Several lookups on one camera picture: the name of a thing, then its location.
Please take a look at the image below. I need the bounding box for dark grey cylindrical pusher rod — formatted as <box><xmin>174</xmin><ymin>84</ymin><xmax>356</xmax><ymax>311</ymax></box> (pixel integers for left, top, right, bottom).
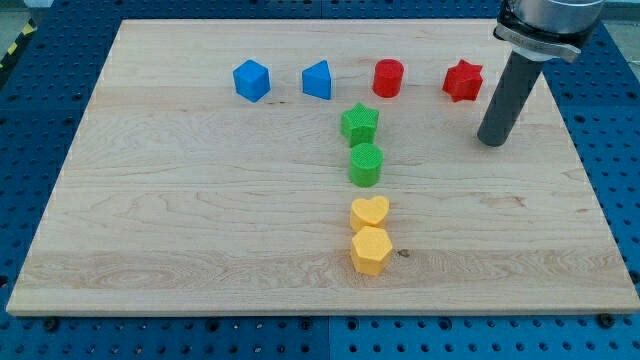
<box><xmin>477</xmin><ymin>51</ymin><xmax>544</xmax><ymax>147</ymax></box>

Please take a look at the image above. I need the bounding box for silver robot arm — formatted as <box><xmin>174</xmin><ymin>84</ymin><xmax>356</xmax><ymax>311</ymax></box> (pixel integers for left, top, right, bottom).
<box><xmin>477</xmin><ymin>0</ymin><xmax>605</xmax><ymax>147</ymax></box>

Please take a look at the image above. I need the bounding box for red star block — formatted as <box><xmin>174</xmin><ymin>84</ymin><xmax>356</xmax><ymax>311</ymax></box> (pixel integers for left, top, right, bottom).
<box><xmin>442</xmin><ymin>59</ymin><xmax>483</xmax><ymax>102</ymax></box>

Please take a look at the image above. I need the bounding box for green star block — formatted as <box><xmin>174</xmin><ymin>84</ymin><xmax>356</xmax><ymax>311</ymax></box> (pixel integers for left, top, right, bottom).
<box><xmin>340</xmin><ymin>102</ymin><xmax>379</xmax><ymax>148</ymax></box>

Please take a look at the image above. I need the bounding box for red cylinder block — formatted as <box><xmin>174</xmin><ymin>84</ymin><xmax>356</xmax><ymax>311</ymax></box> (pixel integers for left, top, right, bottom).
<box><xmin>372</xmin><ymin>59</ymin><xmax>404</xmax><ymax>98</ymax></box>

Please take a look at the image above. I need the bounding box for green cylinder block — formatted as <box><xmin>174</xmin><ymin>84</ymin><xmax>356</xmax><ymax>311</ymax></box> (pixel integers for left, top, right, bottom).
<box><xmin>349</xmin><ymin>143</ymin><xmax>384</xmax><ymax>187</ymax></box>

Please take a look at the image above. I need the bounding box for blue triangle block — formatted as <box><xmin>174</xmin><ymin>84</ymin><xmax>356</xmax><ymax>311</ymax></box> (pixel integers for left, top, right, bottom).
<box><xmin>302</xmin><ymin>60</ymin><xmax>332</xmax><ymax>100</ymax></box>

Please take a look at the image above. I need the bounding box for yellow heart block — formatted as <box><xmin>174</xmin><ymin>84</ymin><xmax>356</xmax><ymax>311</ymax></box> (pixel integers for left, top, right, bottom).
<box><xmin>349</xmin><ymin>196</ymin><xmax>390</xmax><ymax>232</ymax></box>

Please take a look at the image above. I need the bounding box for light wooden board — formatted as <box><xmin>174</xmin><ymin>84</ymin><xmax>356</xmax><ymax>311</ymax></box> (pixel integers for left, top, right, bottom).
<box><xmin>7</xmin><ymin>20</ymin><xmax>639</xmax><ymax>317</ymax></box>

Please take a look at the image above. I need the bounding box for yellow hexagon block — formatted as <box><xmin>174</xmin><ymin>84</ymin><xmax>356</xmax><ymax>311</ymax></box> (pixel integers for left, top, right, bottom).
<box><xmin>350</xmin><ymin>226</ymin><xmax>393</xmax><ymax>276</ymax></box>

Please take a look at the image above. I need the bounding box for blue cube block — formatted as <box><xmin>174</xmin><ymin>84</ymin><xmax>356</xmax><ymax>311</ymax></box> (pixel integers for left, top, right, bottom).
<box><xmin>232</xmin><ymin>59</ymin><xmax>271</xmax><ymax>102</ymax></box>

